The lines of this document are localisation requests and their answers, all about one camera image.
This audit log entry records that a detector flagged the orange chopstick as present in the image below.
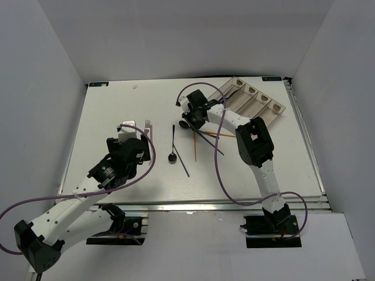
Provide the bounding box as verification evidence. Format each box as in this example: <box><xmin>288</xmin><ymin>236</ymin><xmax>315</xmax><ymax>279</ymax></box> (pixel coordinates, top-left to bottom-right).
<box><xmin>193</xmin><ymin>131</ymin><xmax>197</xmax><ymax>162</ymax></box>

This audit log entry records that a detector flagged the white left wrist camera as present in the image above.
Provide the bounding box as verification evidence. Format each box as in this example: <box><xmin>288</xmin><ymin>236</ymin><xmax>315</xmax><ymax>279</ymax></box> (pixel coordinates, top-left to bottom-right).
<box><xmin>117</xmin><ymin>120</ymin><xmax>137</xmax><ymax>143</ymax></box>

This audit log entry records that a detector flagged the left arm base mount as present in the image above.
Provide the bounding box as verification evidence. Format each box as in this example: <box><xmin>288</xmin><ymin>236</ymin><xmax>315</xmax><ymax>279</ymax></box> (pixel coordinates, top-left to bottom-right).
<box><xmin>86</xmin><ymin>203</ymin><xmax>148</xmax><ymax>246</ymax></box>

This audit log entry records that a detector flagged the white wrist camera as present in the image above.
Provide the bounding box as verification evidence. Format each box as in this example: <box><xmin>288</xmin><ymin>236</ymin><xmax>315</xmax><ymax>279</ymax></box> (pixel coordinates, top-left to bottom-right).
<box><xmin>176</xmin><ymin>95</ymin><xmax>190</xmax><ymax>113</ymax></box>
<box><xmin>117</xmin><ymin>120</ymin><xmax>137</xmax><ymax>143</ymax></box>

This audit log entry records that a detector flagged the orange chopstick crosswise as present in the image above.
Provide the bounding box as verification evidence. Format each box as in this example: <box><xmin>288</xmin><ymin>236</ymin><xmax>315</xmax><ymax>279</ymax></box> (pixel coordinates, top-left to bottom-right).
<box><xmin>204</xmin><ymin>131</ymin><xmax>236</xmax><ymax>138</ymax></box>

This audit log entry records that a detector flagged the black steak knife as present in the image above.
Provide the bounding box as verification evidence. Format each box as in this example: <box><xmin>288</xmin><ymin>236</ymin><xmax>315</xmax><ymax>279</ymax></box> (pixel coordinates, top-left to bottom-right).
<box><xmin>225</xmin><ymin>89</ymin><xmax>242</xmax><ymax>101</ymax></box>

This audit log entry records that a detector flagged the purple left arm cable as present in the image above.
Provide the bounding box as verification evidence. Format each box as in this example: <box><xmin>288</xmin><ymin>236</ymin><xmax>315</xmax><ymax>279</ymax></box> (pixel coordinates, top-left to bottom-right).
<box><xmin>0</xmin><ymin>124</ymin><xmax>156</xmax><ymax>255</ymax></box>

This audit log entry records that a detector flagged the left blue corner marker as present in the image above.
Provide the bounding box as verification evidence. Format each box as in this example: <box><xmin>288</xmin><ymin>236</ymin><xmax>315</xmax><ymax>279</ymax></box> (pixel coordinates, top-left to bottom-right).
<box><xmin>88</xmin><ymin>81</ymin><xmax>109</xmax><ymax>87</ymax></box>

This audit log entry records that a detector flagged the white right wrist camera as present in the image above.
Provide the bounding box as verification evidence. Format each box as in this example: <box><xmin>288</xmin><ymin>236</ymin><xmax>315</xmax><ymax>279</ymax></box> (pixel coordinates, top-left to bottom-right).
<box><xmin>176</xmin><ymin>95</ymin><xmax>190</xmax><ymax>113</ymax></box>

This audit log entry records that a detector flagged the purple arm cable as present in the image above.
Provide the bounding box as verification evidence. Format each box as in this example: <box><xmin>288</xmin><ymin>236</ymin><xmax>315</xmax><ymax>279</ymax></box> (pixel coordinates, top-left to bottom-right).
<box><xmin>0</xmin><ymin>124</ymin><xmax>156</xmax><ymax>255</ymax></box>
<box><xmin>175</xmin><ymin>82</ymin><xmax>309</xmax><ymax>241</ymax></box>

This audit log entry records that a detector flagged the blue corner marker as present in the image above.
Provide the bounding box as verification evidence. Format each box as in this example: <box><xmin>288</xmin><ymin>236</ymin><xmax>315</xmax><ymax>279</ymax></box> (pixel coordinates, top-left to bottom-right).
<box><xmin>88</xmin><ymin>81</ymin><xmax>109</xmax><ymax>87</ymax></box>
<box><xmin>261</xmin><ymin>76</ymin><xmax>282</xmax><ymax>82</ymax></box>

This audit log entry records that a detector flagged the aluminium table edge rail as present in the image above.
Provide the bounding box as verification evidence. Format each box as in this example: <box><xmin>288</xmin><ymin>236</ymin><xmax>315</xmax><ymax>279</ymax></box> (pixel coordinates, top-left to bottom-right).
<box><xmin>116</xmin><ymin>195</ymin><xmax>332</xmax><ymax>213</ymax></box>

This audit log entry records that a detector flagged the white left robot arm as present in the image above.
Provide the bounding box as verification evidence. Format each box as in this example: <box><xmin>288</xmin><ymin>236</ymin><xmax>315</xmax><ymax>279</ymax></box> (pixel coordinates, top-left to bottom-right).
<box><xmin>14</xmin><ymin>135</ymin><xmax>151</xmax><ymax>274</ymax></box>

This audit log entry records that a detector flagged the smoky clear divided organizer tray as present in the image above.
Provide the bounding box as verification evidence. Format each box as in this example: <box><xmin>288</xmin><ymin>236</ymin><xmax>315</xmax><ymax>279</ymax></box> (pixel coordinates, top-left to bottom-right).
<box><xmin>220</xmin><ymin>76</ymin><xmax>291</xmax><ymax>131</ymax></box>

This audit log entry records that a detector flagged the right blue corner marker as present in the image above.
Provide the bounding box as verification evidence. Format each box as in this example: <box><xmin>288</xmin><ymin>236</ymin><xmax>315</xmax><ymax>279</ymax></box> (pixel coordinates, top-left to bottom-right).
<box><xmin>261</xmin><ymin>76</ymin><xmax>282</xmax><ymax>82</ymax></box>

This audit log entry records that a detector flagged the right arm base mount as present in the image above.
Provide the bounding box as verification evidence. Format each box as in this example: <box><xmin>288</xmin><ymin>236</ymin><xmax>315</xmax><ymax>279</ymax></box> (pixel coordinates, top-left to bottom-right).
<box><xmin>240</xmin><ymin>215</ymin><xmax>302</xmax><ymax>249</ymax></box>

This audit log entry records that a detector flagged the green handled fork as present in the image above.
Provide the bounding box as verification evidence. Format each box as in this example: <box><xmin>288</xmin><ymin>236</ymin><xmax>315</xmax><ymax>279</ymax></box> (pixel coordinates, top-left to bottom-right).
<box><xmin>144</xmin><ymin>119</ymin><xmax>151</xmax><ymax>135</ymax></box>

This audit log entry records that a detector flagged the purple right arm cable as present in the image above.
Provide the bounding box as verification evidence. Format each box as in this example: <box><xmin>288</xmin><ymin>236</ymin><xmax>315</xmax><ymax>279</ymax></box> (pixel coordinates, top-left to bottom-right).
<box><xmin>175</xmin><ymin>82</ymin><xmax>309</xmax><ymax>241</ymax></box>

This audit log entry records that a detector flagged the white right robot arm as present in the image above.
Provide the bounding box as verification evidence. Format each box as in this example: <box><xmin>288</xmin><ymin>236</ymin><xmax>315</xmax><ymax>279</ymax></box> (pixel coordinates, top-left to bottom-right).
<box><xmin>176</xmin><ymin>90</ymin><xmax>291</xmax><ymax>234</ymax></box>

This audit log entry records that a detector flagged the black spoon long handle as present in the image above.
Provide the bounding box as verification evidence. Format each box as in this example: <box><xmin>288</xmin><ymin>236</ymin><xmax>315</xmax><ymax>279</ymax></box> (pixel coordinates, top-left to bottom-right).
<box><xmin>168</xmin><ymin>125</ymin><xmax>177</xmax><ymax>164</ymax></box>

